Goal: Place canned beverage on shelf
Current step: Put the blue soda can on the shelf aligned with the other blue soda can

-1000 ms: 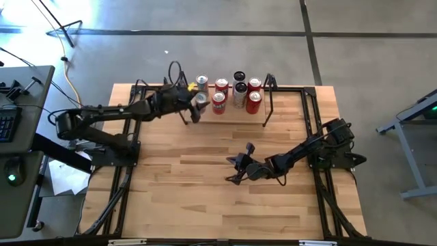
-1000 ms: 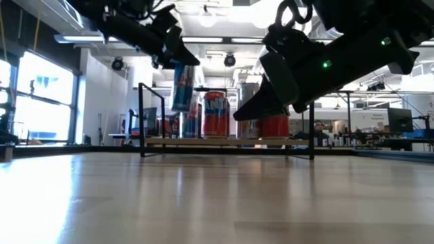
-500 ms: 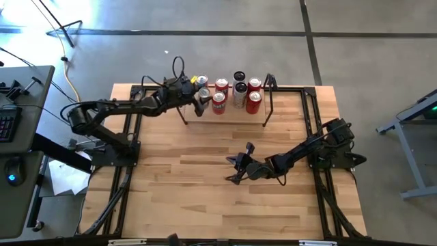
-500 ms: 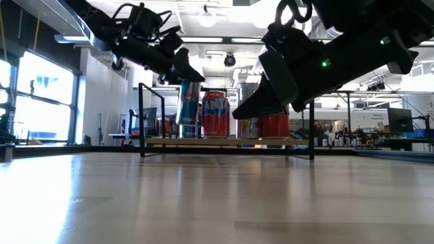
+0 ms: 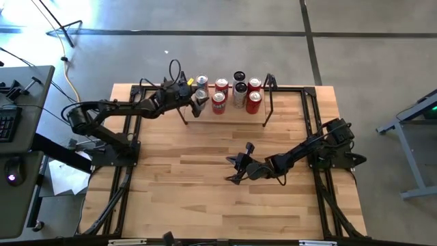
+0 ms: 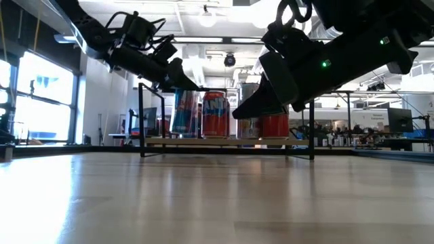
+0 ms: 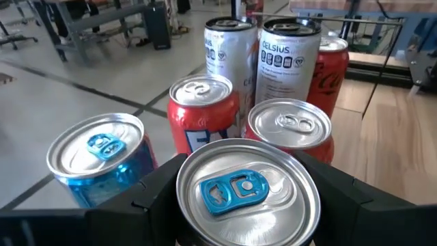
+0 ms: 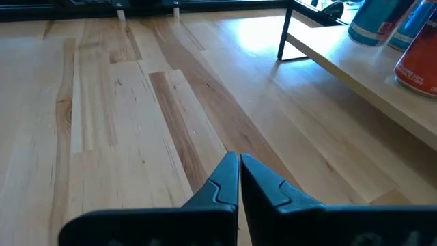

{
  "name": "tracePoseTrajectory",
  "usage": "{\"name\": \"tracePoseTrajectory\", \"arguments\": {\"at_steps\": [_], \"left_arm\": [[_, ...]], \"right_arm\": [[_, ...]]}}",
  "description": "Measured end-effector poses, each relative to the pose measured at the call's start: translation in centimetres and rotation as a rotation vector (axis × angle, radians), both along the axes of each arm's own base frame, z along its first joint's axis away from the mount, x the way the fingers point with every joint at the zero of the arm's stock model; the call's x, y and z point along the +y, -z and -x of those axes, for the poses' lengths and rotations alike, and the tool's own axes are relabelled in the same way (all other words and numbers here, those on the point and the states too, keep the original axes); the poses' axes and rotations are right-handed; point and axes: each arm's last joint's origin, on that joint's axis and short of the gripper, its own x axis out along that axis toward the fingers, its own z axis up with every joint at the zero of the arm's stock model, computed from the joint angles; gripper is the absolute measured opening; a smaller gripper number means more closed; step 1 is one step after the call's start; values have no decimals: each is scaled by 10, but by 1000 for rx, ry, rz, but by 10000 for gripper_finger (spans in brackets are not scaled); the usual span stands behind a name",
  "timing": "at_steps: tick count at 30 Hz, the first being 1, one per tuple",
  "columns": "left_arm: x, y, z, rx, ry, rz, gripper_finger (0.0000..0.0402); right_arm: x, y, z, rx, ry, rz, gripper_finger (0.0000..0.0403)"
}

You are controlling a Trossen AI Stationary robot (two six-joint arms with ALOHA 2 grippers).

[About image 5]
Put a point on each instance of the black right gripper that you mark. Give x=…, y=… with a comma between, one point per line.
x=244, y=164

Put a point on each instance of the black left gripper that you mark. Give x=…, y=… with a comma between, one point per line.
x=174, y=99

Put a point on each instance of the red-orange soda can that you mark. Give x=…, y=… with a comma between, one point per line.
x=218, y=104

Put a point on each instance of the orange Fanta soda can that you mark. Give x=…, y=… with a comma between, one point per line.
x=222, y=84

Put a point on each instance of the white slim beverage can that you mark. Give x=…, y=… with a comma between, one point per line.
x=239, y=76
x=240, y=99

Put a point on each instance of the red soda can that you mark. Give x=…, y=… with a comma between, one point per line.
x=253, y=104
x=254, y=83

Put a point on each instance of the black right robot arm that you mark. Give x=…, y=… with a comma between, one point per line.
x=300, y=152

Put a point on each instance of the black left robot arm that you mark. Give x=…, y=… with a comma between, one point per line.
x=112, y=107

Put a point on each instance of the yellow tag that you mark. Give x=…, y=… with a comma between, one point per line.
x=190, y=82

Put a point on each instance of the small black object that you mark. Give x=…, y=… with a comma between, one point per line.
x=168, y=239

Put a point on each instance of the black tripod stand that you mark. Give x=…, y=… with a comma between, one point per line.
x=70, y=41

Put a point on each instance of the white paper sheet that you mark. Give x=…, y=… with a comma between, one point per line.
x=65, y=177

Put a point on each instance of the black desk clamp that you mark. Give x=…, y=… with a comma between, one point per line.
x=15, y=90

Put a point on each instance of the black keyboard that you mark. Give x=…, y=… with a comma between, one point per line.
x=8, y=124

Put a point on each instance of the black computer mouse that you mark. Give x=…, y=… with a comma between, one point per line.
x=14, y=171

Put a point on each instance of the black device with green light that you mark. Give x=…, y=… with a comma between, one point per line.
x=432, y=111

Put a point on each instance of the grey desk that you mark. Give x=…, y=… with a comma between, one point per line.
x=20, y=212

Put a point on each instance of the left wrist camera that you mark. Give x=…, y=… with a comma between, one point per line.
x=182, y=85

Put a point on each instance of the black aluminium table frame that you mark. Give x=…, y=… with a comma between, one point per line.
x=311, y=91

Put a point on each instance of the silver metal bracket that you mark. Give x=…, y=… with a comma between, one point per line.
x=317, y=243
x=126, y=242

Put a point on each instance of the grey metal table frame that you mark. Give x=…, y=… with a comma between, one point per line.
x=408, y=150

